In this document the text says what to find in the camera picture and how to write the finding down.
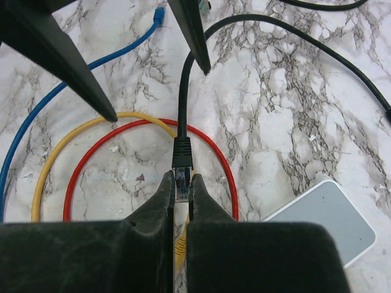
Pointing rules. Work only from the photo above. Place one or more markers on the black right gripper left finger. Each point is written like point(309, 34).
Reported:
point(135, 254)

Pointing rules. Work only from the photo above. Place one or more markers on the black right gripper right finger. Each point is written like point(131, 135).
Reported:
point(225, 255)

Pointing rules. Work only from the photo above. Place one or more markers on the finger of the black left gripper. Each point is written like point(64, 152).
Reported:
point(187, 15)
point(30, 28)

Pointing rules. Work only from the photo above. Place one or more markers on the white small router box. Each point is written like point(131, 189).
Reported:
point(327, 205)

